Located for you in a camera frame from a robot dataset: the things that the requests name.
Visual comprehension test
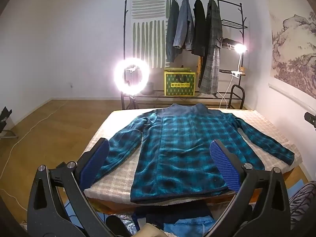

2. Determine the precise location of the teal plaid fleece jacket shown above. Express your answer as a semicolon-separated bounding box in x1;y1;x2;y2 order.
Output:
95;104;295;204

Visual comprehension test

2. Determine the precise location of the black metal clothes rack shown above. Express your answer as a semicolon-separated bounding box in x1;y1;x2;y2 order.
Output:
120;0;246;109

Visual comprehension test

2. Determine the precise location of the plaid bed mattress cover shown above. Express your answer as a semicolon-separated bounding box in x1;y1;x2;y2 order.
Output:
85;109;303;205

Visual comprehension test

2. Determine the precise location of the striped trousers leg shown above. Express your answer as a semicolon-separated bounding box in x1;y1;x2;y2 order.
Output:
289;181;315;229

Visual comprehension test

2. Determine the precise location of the grey plaid hanging coat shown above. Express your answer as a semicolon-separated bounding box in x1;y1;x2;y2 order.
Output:
199;0;223;95

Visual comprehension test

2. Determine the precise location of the landscape painting scroll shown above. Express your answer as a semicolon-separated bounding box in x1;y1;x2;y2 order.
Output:
271;11;315;98

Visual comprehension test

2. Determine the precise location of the clip-on lamp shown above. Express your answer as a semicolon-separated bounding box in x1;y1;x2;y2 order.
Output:
231;43;247;79

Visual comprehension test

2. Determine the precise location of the green yellow storage box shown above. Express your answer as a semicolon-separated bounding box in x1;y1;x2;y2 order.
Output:
164;67;196;97

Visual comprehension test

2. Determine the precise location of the dark green hanging jacket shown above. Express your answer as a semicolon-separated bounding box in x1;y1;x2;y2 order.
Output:
166;0;182;63

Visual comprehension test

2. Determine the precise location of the black hanging coat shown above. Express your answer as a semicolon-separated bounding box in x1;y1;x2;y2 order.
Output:
192;0;206;57

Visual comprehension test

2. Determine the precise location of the blue denim hanging jacket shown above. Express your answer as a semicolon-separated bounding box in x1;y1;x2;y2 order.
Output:
173;0;194;51

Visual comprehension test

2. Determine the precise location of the white floor cable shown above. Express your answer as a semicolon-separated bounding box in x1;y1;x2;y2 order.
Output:
0;101;68;211

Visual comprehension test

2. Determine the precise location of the white lamp cable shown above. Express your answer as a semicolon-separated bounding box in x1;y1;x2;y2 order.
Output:
216;73;238;109

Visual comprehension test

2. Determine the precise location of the ring light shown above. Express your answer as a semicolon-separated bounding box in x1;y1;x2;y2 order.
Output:
114;57;150;96

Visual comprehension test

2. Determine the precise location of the green striped wall hanging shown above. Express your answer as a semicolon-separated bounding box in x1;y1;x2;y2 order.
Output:
131;0;171;69

